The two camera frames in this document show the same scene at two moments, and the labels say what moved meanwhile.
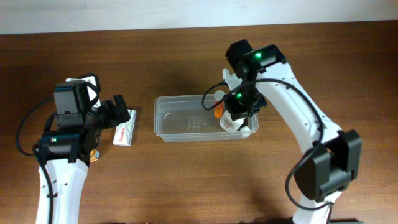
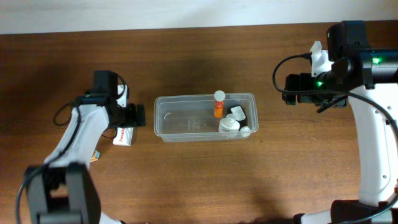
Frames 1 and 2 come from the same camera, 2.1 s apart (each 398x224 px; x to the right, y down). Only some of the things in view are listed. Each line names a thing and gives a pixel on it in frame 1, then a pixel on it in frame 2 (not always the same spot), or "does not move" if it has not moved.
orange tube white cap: x=218 y=96 does not move
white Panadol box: x=124 y=131 does not move
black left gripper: x=120 y=107 → x=140 y=115
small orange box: x=94 y=155 does not move
